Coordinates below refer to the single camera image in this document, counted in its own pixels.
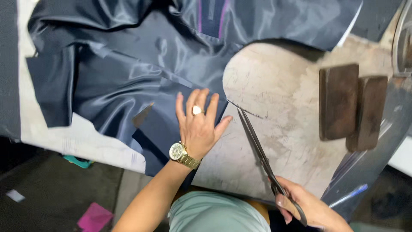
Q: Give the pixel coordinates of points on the person's right hand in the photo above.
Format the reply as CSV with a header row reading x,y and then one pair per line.
x,y
304,203

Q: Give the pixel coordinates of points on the person's left hand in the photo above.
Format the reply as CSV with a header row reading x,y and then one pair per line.
x,y
197,132

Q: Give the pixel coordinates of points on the matte navy fabric piece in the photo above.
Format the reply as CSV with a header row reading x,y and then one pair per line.
x,y
161,135

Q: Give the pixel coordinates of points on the black tailor scissors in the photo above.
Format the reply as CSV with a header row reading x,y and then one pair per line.
x,y
257,146

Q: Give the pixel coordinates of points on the gold wrist watch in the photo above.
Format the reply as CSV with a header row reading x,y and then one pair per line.
x,y
181,154

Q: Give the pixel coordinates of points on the blue pen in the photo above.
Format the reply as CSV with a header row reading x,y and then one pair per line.
x,y
350,194

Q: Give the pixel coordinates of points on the shiny grey fabric strip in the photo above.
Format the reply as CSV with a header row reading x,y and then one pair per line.
x,y
370,158

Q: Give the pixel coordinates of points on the pale green shirt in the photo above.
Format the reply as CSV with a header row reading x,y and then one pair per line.
x,y
219,214

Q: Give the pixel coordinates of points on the shiny navy lining fabric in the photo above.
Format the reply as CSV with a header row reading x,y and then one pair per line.
x,y
128,64

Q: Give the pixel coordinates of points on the brown wooden block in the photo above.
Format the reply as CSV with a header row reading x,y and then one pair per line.
x,y
338,101
367,112

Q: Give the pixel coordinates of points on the navy pocket piece pink stripes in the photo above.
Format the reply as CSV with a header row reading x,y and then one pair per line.
x,y
212,17

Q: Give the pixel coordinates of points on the white paper pattern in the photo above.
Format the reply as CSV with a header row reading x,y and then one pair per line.
x,y
80,141

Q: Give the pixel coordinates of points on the teal fabric scrap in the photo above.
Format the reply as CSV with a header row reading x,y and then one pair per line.
x,y
77,161

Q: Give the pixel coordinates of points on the pink fabric scrap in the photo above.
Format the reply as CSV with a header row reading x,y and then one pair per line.
x,y
95,218

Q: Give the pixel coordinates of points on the round metal rim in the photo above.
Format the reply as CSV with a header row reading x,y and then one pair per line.
x,y
402,38

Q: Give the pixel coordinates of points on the small white scrap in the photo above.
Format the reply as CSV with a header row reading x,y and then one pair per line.
x,y
14,195

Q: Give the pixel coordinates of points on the dark grey cloth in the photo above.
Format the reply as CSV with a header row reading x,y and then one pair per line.
x,y
8,64
376,17

